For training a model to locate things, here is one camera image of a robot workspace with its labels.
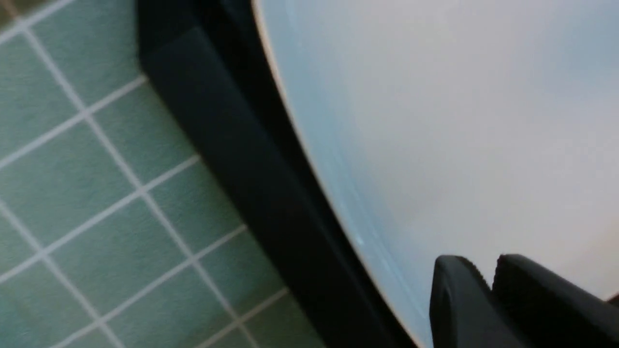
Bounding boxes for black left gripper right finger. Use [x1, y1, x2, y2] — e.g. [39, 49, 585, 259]
[492, 255, 619, 348]

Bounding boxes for large white rice plate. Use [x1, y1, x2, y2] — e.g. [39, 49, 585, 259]
[253, 0, 619, 348]

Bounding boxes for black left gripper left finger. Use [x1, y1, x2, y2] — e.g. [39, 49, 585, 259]
[429, 255, 525, 348]

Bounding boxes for black serving tray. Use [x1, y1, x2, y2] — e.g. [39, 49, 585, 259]
[135, 0, 415, 348]

